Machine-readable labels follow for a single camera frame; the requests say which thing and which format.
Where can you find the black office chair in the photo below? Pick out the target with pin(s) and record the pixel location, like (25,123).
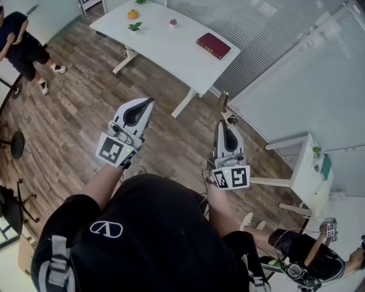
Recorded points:
(11,211)

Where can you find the leafy green plant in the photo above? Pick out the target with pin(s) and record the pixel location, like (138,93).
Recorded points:
(141,1)

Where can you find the cream cloth bag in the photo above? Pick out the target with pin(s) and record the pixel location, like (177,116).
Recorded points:
(320,199)

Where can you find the small green potted plant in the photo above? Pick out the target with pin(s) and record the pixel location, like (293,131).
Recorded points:
(134,26)

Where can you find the person's black t-shirt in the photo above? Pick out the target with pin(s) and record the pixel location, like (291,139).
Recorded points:
(148,233)

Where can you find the dark red book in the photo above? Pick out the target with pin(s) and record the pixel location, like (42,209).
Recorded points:
(213,45)

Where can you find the person's right forearm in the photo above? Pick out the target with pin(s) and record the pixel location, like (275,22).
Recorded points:
(221,205)

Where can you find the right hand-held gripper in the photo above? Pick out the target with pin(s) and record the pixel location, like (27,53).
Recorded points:
(238,176)

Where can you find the person's left forearm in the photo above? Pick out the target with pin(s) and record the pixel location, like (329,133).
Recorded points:
(97,185)

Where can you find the person's light shoe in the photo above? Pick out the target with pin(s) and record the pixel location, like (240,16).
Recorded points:
(140,170)

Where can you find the black round stand base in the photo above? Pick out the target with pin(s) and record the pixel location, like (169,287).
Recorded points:
(17,144)

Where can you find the white side shelf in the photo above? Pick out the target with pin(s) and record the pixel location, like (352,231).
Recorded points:
(302,168)

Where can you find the orange pumpkin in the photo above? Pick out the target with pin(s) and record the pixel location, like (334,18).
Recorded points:
(133,14)

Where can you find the cardboard box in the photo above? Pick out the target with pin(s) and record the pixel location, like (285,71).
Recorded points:
(25,255)

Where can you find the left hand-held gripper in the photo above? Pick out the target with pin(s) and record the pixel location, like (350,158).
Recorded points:
(109,149)

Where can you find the green trailing plant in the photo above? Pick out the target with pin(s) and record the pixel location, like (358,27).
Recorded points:
(316,151)

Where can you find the small purple potted plant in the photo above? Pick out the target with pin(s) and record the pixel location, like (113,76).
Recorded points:
(173,22)

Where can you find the white table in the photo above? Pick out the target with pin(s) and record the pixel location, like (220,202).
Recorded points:
(171,42)

